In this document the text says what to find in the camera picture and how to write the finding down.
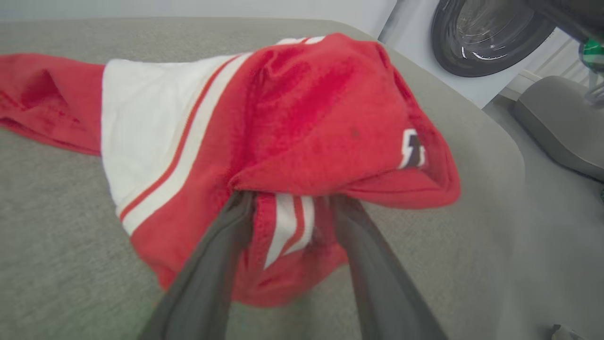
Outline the red and white basketball jersey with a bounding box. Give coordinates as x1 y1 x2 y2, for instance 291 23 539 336
0 32 461 307

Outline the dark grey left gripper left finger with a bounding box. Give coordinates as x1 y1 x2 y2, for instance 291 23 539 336
138 191 255 340

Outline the grey fabric sofa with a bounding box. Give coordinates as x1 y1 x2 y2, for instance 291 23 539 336
0 18 527 340

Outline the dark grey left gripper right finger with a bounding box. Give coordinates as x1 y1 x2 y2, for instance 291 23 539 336
330 196 449 340

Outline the dark round washing machine door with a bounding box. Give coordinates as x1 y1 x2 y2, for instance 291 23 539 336
430 0 557 77

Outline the white washing machine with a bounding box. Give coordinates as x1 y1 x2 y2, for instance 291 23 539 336
377 0 574 109

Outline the grey rounded base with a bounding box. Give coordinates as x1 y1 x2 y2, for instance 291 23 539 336
514 76 604 182

